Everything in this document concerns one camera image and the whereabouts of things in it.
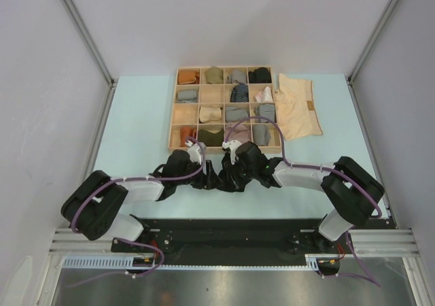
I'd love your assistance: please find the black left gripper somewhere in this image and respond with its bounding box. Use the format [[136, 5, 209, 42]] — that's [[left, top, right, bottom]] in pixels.
[[175, 158, 223, 190]]

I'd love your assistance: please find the black garment pile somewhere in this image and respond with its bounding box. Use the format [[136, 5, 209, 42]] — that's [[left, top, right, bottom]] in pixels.
[[217, 153, 251, 192]]

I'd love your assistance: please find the orange and cream underwear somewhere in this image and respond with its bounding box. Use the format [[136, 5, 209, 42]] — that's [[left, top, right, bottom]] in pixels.
[[179, 126, 196, 148]]

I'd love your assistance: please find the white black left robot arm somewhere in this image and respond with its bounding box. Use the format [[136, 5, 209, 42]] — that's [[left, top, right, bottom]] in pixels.
[[60, 145, 223, 252]]

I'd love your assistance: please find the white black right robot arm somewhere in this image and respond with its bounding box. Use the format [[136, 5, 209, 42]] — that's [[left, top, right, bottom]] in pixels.
[[222, 140, 385, 252]]

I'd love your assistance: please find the grey rolled underwear bottom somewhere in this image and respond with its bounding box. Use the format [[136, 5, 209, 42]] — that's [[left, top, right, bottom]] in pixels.
[[252, 124, 271, 146]]

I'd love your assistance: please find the dark green rolled underwear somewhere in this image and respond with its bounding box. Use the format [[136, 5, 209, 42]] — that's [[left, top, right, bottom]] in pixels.
[[197, 129, 224, 147]]

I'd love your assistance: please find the grey striped rolled underwear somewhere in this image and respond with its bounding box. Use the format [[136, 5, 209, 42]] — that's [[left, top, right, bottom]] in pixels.
[[254, 104, 275, 122]]

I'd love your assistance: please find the grey rolled underwear middle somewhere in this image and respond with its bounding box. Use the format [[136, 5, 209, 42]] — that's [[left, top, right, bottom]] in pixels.
[[225, 106, 249, 122]]

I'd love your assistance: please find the peach rolled underwear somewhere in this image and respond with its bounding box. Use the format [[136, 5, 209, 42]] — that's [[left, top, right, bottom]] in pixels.
[[199, 106, 222, 123]]

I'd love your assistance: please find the pink white rolled underwear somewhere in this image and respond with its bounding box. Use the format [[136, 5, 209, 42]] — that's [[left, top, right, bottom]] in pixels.
[[254, 86, 273, 103]]

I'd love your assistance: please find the navy striped rolled underwear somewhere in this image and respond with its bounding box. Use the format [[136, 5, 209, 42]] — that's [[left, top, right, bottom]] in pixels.
[[230, 83, 249, 103]]

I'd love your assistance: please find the peach underwear flat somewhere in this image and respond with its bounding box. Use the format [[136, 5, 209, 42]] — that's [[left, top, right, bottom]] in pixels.
[[275, 73, 324, 141]]

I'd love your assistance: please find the grey rolled underwear left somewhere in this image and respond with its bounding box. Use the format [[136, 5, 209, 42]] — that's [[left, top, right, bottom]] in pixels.
[[177, 89, 198, 103]]

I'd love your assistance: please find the black rolled underwear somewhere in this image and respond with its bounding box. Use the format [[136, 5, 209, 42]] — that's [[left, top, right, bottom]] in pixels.
[[248, 67, 272, 84]]

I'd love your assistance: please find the grey rolled underwear top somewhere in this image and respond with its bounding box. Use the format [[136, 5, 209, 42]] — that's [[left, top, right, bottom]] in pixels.
[[227, 69, 247, 84]]

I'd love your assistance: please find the olive rolled underwear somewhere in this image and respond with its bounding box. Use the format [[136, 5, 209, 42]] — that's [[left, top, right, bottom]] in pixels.
[[205, 67, 224, 84]]

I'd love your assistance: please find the orange rolled underwear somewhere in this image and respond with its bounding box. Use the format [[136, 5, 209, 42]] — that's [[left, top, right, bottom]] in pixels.
[[177, 69, 200, 85]]

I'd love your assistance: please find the wooden grid organizer tray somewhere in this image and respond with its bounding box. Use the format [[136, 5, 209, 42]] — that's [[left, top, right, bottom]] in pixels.
[[168, 65, 281, 154]]

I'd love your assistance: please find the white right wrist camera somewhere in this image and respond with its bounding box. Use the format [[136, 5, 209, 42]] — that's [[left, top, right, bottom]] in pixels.
[[222, 140, 242, 165]]

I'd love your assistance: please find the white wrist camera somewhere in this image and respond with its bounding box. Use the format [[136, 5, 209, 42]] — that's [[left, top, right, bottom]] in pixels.
[[186, 141, 207, 165], [222, 140, 242, 165]]

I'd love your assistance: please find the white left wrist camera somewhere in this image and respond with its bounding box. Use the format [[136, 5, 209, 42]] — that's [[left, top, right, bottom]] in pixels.
[[186, 141, 207, 165]]

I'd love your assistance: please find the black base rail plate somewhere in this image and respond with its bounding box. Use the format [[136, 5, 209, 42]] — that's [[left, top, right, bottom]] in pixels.
[[69, 217, 398, 268]]

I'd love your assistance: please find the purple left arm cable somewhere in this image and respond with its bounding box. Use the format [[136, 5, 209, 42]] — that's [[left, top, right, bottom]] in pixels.
[[69, 135, 207, 288]]

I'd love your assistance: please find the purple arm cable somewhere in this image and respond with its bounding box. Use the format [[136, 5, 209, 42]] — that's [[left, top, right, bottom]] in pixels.
[[224, 116, 383, 288], [69, 135, 207, 288]]

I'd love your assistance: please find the white slotted cable duct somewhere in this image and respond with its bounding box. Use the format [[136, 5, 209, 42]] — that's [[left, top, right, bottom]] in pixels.
[[61, 254, 337, 271]]

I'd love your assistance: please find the aluminium frame profile front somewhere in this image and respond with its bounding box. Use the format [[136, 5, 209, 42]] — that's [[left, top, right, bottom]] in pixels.
[[49, 228, 420, 258]]

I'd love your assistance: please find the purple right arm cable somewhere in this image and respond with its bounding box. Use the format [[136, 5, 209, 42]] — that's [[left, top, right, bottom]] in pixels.
[[224, 116, 383, 288]]

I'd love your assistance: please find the aluminium corner post left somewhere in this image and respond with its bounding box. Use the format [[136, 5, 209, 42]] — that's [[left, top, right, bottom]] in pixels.
[[60, 0, 115, 88]]

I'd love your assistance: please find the aluminium corner post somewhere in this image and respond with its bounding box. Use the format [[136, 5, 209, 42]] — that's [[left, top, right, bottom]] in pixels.
[[347, 0, 401, 86], [60, 0, 115, 88]]

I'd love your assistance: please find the aluminium corner post right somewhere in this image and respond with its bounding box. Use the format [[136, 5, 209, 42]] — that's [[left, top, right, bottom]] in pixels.
[[347, 0, 401, 86]]

